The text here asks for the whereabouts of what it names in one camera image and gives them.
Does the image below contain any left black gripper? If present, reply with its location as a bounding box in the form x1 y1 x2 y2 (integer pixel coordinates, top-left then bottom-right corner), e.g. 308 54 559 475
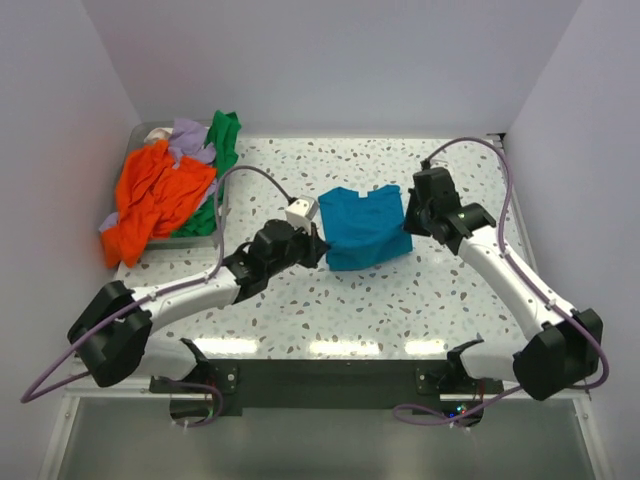
266 221 329 278

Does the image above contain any blue t shirt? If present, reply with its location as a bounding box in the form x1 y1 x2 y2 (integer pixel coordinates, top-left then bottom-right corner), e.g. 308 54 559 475
319 185 413 271

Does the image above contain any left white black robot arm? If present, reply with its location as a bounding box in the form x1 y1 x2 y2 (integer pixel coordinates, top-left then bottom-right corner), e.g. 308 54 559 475
67 220 330 392

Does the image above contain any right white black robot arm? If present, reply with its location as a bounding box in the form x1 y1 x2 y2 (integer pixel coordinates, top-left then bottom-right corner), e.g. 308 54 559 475
404 167 603 401

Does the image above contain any green t shirt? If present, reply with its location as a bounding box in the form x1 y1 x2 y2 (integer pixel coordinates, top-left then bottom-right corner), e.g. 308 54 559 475
171 110 241 238

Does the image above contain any orange t shirt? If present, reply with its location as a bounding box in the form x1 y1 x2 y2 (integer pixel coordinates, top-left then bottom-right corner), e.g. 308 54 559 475
101 140 217 268

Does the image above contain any lilac t shirt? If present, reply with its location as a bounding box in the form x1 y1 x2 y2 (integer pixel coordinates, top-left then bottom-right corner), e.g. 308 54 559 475
98 117 219 234

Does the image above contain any pale pink t shirt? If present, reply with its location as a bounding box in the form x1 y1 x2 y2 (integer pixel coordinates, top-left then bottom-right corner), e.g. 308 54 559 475
143 127 174 145

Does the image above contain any clear plastic bin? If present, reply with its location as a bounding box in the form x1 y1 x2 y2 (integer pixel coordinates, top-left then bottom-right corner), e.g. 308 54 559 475
122 119 236 251

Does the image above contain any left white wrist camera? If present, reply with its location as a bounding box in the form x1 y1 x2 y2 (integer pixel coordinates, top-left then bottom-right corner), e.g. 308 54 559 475
285 196 319 234

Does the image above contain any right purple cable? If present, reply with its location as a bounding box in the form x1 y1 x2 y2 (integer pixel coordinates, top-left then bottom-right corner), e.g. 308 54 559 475
393 137 611 427

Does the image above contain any purple cable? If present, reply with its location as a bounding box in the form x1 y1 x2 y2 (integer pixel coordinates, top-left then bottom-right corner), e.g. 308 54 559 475
393 137 611 427
19 165 296 427

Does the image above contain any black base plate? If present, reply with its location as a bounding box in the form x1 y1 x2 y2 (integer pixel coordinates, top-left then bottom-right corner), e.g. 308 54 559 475
149 359 503 419

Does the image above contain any aluminium frame rail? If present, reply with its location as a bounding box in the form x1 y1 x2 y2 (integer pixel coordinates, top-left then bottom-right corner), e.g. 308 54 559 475
64 376 151 399

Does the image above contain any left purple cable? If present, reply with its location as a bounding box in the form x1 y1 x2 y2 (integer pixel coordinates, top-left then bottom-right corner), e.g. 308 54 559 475
19 165 296 427

